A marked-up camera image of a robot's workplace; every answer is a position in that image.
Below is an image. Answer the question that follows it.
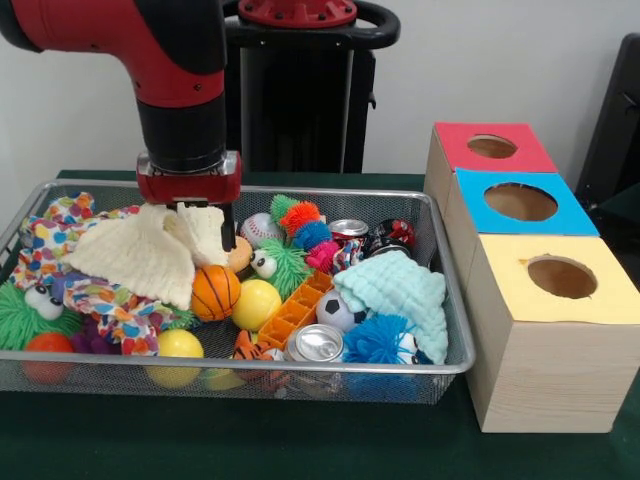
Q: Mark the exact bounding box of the silver wire mesh bin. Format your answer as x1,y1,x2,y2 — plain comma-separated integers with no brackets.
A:
0,178,476,406

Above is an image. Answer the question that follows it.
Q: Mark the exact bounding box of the multicolour spiky caterpillar toy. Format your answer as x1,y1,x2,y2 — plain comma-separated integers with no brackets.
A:
269,193,335,274

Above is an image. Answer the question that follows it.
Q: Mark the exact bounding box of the silver drink can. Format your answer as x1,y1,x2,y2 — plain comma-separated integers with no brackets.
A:
283,323,346,363

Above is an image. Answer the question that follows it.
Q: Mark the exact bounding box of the orange plastic compartment tray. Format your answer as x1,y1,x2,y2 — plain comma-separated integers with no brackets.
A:
258,269,335,351

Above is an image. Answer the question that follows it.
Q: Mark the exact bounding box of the black and white soccer ball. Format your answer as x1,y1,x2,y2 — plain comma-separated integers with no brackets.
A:
315,288,370,334

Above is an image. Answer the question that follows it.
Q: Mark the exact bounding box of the yellow tennis ball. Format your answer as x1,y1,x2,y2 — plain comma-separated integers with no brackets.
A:
231,278,283,332

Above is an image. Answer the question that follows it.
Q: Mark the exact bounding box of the wooden box with three holes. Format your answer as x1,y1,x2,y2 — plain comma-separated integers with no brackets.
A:
423,121,640,434

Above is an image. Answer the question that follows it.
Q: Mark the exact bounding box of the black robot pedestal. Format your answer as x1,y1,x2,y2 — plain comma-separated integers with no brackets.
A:
222,0,401,174

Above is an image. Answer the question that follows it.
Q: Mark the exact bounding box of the blue fuzzy toy with eyes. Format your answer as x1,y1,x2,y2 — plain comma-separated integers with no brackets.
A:
342,313,434,366

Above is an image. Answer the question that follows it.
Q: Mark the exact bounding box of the orange toy basketball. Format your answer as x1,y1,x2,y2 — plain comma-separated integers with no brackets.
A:
191,264,242,323

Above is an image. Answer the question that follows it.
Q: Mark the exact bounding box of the green fuzzy toy with eyes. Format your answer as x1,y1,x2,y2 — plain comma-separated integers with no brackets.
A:
0,280,84,351

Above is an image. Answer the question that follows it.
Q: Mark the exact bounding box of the dark green table cloth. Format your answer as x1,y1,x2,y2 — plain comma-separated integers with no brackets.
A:
597,183,640,236
0,169,640,480

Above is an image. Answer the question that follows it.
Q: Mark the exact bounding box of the cream waffle cloth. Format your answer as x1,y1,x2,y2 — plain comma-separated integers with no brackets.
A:
64,202,231,311

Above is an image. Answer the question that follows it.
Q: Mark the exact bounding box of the black upright panel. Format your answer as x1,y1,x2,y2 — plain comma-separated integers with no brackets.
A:
574,33,640,201

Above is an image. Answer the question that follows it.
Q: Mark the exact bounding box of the colourful spotted cloth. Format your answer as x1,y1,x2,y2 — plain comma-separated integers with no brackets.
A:
9,191,141,291

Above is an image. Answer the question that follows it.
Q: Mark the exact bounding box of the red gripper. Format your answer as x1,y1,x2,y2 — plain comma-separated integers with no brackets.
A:
135,151,243,252

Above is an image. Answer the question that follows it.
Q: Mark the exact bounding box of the mint waffle cloth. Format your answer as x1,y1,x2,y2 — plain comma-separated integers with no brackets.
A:
332,249,450,365

